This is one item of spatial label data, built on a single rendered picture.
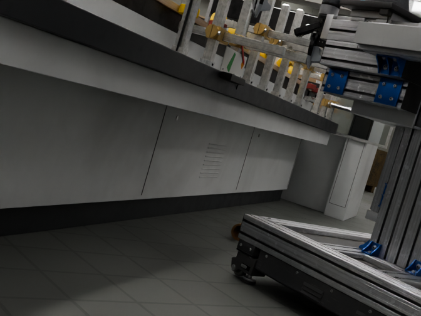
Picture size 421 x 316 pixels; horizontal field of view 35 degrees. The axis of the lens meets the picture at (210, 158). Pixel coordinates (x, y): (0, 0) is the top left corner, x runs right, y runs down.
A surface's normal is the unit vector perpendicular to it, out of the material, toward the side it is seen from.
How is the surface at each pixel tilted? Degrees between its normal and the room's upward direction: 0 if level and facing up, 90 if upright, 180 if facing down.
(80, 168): 90
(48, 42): 90
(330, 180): 90
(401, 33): 90
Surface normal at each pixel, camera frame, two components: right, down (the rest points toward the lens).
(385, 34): -0.76, -0.17
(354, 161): -0.35, -0.03
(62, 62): 0.89, 0.29
